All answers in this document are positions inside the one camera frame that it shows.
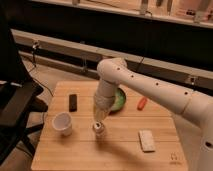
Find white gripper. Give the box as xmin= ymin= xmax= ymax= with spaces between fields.
xmin=94 ymin=103 xmax=111 ymax=122

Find small white bottle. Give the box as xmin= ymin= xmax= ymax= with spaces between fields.
xmin=93 ymin=122 xmax=106 ymax=139

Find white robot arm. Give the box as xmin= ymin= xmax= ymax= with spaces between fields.
xmin=94 ymin=58 xmax=213 ymax=171

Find green ceramic bowl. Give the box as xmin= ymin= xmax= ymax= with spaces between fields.
xmin=111 ymin=88 xmax=126 ymax=112

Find black rectangular block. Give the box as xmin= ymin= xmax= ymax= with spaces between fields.
xmin=69 ymin=94 xmax=77 ymax=112

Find orange carrot toy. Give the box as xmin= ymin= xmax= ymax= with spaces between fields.
xmin=137 ymin=97 xmax=147 ymax=110

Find white cup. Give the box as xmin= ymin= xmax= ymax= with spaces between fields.
xmin=52 ymin=112 xmax=72 ymax=136

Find beige sponge block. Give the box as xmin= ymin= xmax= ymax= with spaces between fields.
xmin=139 ymin=130 xmax=155 ymax=152

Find black office chair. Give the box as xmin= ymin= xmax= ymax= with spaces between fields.
xmin=0 ymin=11 xmax=48 ymax=165

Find black cable on floor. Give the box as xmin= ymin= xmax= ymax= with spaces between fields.
xmin=20 ymin=54 xmax=54 ymax=98

